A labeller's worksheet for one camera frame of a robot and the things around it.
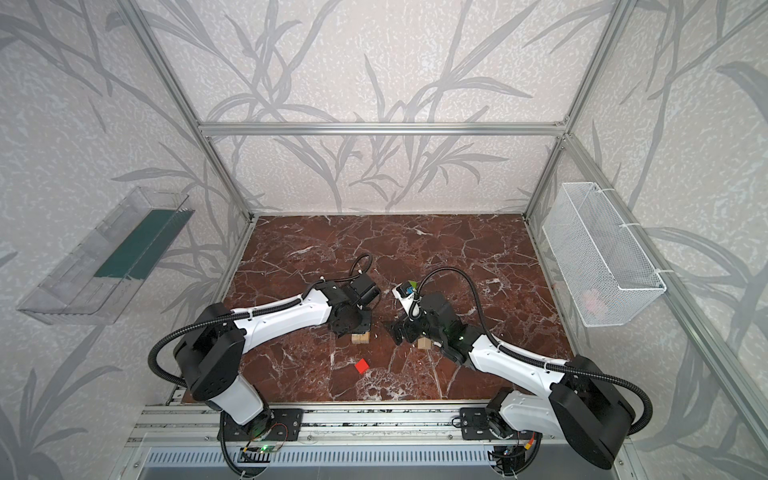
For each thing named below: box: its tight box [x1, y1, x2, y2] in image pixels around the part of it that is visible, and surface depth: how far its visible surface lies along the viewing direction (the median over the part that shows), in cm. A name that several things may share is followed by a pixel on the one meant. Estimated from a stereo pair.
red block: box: [354, 358, 370, 374], surface depth 84 cm
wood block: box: [351, 331, 370, 344], surface depth 88 cm
